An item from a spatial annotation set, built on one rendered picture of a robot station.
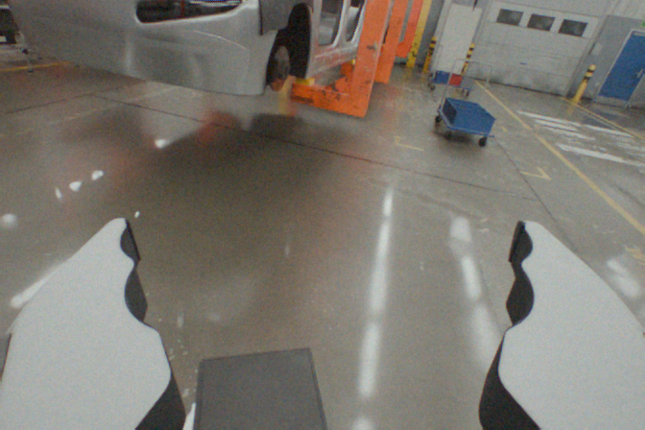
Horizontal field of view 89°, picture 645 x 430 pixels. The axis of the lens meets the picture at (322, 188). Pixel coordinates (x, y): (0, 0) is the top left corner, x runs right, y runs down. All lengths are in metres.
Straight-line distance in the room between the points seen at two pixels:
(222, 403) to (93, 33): 1.89
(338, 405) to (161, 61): 1.84
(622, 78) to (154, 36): 13.21
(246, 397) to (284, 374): 0.12
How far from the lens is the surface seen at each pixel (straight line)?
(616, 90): 13.95
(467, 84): 8.59
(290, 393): 1.10
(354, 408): 1.51
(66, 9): 2.37
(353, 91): 2.91
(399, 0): 4.77
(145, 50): 2.10
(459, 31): 10.75
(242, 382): 1.11
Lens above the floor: 1.30
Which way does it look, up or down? 28 degrees down
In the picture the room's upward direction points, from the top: 10 degrees clockwise
